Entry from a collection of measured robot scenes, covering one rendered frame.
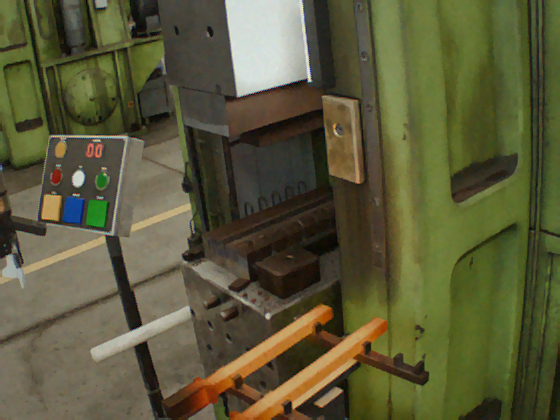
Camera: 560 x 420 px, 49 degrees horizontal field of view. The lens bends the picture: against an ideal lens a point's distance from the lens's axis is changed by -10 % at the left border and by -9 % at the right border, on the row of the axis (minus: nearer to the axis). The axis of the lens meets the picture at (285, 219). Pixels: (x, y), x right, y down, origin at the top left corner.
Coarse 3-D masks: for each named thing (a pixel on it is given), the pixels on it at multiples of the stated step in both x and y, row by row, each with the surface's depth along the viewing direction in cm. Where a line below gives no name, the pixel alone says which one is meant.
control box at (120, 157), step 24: (48, 144) 196; (72, 144) 191; (96, 144) 186; (120, 144) 182; (48, 168) 195; (72, 168) 190; (96, 168) 186; (120, 168) 181; (48, 192) 194; (72, 192) 189; (96, 192) 185; (120, 192) 181; (120, 216) 182
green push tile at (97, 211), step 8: (96, 200) 183; (88, 208) 184; (96, 208) 183; (104, 208) 181; (88, 216) 184; (96, 216) 183; (104, 216) 181; (88, 224) 184; (96, 224) 182; (104, 224) 181
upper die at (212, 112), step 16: (304, 80) 151; (192, 96) 150; (208, 96) 144; (224, 96) 139; (256, 96) 144; (272, 96) 147; (288, 96) 150; (304, 96) 153; (320, 96) 156; (192, 112) 152; (208, 112) 146; (224, 112) 141; (240, 112) 143; (256, 112) 145; (272, 112) 148; (288, 112) 151; (304, 112) 154; (208, 128) 149; (224, 128) 143; (240, 128) 144
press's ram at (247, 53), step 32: (160, 0) 147; (192, 0) 136; (224, 0) 127; (256, 0) 131; (288, 0) 136; (192, 32) 141; (224, 32) 131; (256, 32) 134; (288, 32) 139; (192, 64) 145; (224, 64) 135; (256, 64) 136; (288, 64) 141
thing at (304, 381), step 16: (384, 320) 125; (352, 336) 121; (368, 336) 121; (336, 352) 117; (352, 352) 118; (320, 368) 113; (336, 368) 116; (288, 384) 110; (304, 384) 110; (272, 400) 106; (240, 416) 102; (256, 416) 103; (272, 416) 105
